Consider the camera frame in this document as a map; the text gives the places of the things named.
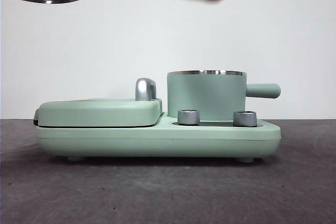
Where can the silver control knob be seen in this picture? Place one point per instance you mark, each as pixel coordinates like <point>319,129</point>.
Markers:
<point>244,119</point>
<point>188,117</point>

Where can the mint green breakfast maker base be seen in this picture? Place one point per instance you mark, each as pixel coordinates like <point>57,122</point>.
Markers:
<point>157,142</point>

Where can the mint green griddle cover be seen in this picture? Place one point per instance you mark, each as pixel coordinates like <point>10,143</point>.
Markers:
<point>92,112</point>

